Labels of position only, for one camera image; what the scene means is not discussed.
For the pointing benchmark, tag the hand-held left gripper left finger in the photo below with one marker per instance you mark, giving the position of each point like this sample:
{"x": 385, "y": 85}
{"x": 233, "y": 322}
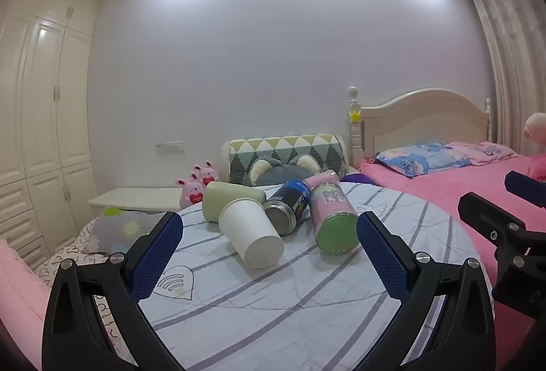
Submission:
{"x": 158, "y": 251}

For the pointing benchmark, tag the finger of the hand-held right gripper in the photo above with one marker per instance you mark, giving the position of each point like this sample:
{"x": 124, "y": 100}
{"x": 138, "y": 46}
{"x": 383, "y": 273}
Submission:
{"x": 527, "y": 188}
{"x": 490, "y": 218}

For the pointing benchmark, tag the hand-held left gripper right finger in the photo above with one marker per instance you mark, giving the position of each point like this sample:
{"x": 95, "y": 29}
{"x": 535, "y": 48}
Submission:
{"x": 381, "y": 256}

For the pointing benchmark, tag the white paper cup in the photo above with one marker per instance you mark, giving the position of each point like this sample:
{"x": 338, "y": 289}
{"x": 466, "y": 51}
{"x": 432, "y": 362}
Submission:
{"x": 247, "y": 230}

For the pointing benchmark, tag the light green cup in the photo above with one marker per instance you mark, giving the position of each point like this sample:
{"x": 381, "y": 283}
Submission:
{"x": 222, "y": 196}

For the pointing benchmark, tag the grey floral pillow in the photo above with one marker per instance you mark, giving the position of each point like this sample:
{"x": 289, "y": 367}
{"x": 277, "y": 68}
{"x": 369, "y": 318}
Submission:
{"x": 123, "y": 228}

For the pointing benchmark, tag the pink cartoon pillow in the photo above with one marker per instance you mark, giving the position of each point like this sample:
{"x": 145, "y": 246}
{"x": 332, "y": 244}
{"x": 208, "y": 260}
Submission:
{"x": 486, "y": 151}

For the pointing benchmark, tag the pink plush toy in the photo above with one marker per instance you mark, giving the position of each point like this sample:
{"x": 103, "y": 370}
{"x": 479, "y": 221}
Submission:
{"x": 536, "y": 132}

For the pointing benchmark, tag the white nightstand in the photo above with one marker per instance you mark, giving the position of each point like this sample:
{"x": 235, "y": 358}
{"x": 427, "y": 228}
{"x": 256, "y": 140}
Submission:
{"x": 136, "y": 198}

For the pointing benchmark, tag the pink bed sheet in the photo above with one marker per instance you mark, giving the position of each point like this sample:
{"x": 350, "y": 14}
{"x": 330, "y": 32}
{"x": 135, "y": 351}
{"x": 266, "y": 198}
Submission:
{"x": 431, "y": 200}

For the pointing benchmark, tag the pink and green bottle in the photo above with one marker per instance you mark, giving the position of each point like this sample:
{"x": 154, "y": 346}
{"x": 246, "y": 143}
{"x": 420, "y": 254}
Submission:
{"x": 332, "y": 213}

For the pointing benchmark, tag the pink bunny toy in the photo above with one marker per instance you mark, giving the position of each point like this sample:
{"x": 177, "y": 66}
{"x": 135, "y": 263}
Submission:
{"x": 208, "y": 174}
{"x": 192, "y": 194}

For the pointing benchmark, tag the purple cloth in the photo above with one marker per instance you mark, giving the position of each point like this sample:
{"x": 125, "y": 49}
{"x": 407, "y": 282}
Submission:
{"x": 358, "y": 178}

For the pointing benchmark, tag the blue cartoon pillow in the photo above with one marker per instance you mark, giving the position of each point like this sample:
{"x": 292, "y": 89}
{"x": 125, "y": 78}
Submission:
{"x": 420, "y": 157}

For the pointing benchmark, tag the blue metal can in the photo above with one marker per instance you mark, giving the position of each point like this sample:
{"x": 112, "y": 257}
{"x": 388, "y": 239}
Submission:
{"x": 288, "y": 202}

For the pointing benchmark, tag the cream wooden headboard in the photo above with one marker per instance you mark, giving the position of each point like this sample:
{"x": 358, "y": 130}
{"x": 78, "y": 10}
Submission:
{"x": 426, "y": 119}

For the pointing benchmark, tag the grey plush pillow with ears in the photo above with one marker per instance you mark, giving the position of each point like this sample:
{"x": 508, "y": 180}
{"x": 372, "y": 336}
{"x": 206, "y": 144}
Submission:
{"x": 277, "y": 174}

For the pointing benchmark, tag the cream striped curtain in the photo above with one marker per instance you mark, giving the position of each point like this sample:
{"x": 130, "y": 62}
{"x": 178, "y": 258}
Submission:
{"x": 512, "y": 55}

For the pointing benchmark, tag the triangle patterned cushion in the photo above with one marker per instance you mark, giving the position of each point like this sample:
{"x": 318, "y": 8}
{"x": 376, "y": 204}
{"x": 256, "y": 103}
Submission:
{"x": 294, "y": 147}

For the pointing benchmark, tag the yellow crown ornament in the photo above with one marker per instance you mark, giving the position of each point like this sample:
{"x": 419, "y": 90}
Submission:
{"x": 355, "y": 116}

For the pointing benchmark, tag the pink blanket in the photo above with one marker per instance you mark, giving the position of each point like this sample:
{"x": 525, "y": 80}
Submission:
{"x": 21, "y": 294}

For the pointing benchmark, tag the cream wardrobe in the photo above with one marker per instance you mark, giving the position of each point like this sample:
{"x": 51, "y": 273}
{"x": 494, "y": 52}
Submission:
{"x": 42, "y": 119}

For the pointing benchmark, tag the white wall socket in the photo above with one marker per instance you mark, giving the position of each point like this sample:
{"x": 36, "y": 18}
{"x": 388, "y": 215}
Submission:
{"x": 169, "y": 147}

